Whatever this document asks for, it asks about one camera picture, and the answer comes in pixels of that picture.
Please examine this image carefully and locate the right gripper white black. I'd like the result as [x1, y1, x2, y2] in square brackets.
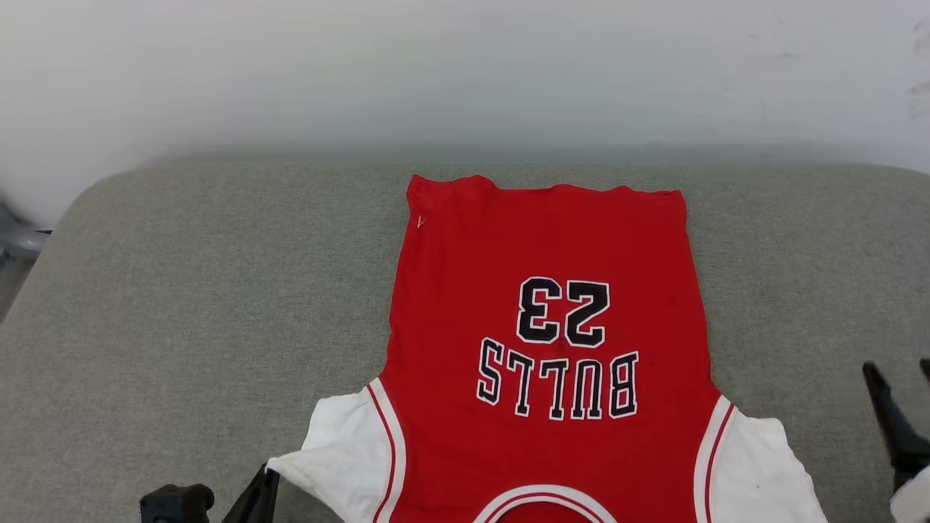
[862, 357, 930, 523]

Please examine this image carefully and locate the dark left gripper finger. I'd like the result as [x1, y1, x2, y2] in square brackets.
[222, 465, 280, 523]

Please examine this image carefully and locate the red white basketball jersey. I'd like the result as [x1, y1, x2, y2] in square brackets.
[267, 174, 829, 523]

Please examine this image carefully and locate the grey metal frame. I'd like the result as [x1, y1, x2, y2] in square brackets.
[0, 202, 53, 264]

